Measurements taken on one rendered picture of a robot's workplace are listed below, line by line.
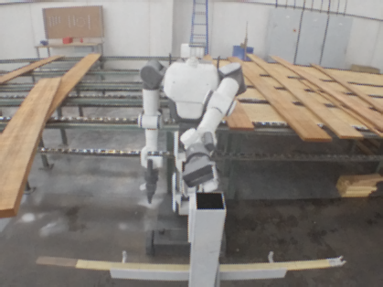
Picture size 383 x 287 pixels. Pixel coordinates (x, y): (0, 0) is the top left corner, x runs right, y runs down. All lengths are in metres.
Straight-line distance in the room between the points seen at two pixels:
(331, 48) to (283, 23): 1.68
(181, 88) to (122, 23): 6.97
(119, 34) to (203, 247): 7.86
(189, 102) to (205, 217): 0.88
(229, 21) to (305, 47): 2.32
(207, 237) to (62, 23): 8.22
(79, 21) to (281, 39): 5.74
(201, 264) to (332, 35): 8.16
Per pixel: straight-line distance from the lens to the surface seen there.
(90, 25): 8.22
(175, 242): 1.92
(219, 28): 8.05
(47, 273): 2.17
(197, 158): 0.85
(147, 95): 1.41
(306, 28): 8.13
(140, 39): 8.12
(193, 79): 1.28
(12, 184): 1.41
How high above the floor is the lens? 1.64
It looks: 27 degrees down
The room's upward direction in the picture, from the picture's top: 3 degrees clockwise
